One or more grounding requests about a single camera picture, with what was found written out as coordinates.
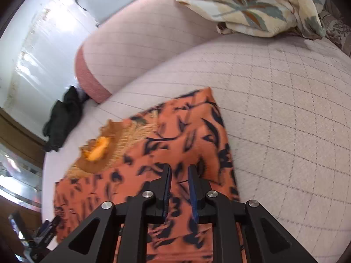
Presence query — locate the striped floral cushion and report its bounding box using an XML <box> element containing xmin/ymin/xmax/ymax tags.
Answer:
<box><xmin>319</xmin><ymin>0</ymin><xmax>351</xmax><ymax>58</ymax></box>

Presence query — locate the pink quilted sofa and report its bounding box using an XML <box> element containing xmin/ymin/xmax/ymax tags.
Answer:
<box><xmin>41</xmin><ymin>0</ymin><xmax>351</xmax><ymax>263</ymax></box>

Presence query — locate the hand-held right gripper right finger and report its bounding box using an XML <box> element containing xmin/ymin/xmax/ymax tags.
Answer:
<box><xmin>188</xmin><ymin>164</ymin><xmax>319</xmax><ymax>263</ymax></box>

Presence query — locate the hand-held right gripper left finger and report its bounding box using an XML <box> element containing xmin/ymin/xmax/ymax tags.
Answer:
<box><xmin>41</xmin><ymin>164</ymin><xmax>172</xmax><ymax>263</ymax></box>

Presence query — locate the cream floral blanket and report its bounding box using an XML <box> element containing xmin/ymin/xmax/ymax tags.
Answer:
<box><xmin>166</xmin><ymin>0</ymin><xmax>327</xmax><ymax>39</ymax></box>

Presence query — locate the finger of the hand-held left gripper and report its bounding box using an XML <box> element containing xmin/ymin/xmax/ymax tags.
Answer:
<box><xmin>36</xmin><ymin>215</ymin><xmax>62</xmax><ymax>248</ymax></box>

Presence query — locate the black clothes pile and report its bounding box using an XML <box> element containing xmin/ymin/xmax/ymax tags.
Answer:
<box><xmin>42</xmin><ymin>85</ymin><xmax>90</xmax><ymax>152</ymax></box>

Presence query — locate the pink sofa bolster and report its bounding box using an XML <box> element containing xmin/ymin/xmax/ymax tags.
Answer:
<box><xmin>75</xmin><ymin>0</ymin><xmax>220</xmax><ymax>104</ymax></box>

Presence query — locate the orange black floral garment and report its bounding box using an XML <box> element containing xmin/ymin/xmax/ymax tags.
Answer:
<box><xmin>53</xmin><ymin>87</ymin><xmax>249</xmax><ymax>263</ymax></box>

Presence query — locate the patterned glass door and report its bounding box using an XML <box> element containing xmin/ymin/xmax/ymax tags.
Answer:
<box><xmin>0</xmin><ymin>142</ymin><xmax>44</xmax><ymax>206</ymax></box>

